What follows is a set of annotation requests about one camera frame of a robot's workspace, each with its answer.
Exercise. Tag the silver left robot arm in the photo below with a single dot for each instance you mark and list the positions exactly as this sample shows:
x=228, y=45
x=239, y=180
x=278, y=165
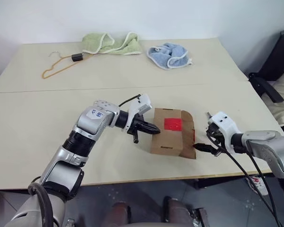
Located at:
x=92, y=120

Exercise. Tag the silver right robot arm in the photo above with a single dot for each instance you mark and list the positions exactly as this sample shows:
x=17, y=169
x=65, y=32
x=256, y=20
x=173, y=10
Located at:
x=262, y=142

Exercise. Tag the dark brown rounded shape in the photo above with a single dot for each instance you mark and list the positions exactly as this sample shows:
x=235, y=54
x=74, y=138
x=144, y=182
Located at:
x=178, y=210
x=120, y=212

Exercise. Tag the red tape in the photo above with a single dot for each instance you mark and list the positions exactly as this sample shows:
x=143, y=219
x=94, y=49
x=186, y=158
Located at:
x=172, y=124

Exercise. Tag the brown cardboard box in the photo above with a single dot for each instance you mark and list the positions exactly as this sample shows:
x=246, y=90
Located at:
x=165, y=142

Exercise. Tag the green towel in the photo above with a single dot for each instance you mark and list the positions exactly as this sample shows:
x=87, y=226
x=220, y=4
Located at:
x=109, y=43

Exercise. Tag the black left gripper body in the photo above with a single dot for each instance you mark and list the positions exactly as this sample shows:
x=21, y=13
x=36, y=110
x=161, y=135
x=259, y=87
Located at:
x=136, y=126

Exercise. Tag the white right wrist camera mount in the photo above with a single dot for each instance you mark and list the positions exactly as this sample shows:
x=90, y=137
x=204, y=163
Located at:
x=223, y=123

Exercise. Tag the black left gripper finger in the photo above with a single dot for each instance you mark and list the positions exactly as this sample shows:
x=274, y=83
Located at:
x=149, y=124
x=150, y=132

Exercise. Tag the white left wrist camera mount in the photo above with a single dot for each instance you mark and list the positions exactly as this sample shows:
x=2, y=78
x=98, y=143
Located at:
x=137, y=107

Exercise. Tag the black office chair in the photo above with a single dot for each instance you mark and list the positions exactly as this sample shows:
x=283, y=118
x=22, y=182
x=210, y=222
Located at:
x=279, y=61

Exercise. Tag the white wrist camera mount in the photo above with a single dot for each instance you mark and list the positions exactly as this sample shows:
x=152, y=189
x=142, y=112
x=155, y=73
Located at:
x=137, y=107
x=223, y=123

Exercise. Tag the blue towel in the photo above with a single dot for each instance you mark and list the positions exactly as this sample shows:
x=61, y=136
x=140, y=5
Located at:
x=170, y=55

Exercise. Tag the small black box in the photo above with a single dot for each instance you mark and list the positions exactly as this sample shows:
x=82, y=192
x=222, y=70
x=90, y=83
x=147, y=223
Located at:
x=77, y=57

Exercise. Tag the white and red shoe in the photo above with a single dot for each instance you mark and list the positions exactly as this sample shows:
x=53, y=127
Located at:
x=255, y=183

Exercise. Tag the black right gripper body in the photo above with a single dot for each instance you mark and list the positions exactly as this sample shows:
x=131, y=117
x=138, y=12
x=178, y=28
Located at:
x=216, y=144

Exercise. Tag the metal bracket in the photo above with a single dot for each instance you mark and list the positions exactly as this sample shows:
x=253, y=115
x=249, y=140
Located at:
x=200, y=217
x=70, y=222

